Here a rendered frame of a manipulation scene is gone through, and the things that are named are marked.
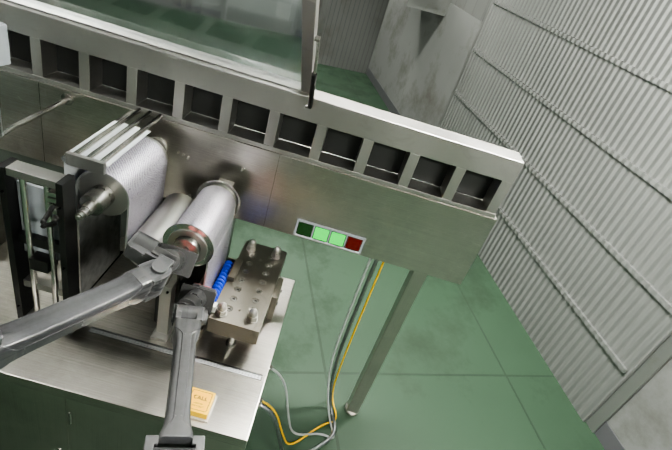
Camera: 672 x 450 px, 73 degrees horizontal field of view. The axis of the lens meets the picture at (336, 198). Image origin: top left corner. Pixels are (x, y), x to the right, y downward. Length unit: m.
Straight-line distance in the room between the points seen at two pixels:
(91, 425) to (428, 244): 1.18
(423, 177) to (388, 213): 0.17
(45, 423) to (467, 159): 1.51
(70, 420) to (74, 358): 0.20
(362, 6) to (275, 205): 6.19
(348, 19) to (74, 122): 6.19
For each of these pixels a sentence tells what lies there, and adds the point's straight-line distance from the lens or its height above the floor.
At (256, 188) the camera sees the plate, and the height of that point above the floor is 1.29.
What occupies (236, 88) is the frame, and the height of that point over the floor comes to 1.61.
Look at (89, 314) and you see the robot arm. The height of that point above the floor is 1.39.
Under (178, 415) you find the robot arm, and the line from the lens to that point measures 1.05.
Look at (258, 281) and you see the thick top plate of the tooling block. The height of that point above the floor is 1.03.
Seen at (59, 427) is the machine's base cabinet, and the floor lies 0.65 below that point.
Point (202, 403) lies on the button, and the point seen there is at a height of 0.92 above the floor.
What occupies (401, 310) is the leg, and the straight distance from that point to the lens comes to 2.05.
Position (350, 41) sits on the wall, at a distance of 7.69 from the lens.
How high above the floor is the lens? 2.14
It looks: 31 degrees down
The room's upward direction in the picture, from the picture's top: 18 degrees clockwise
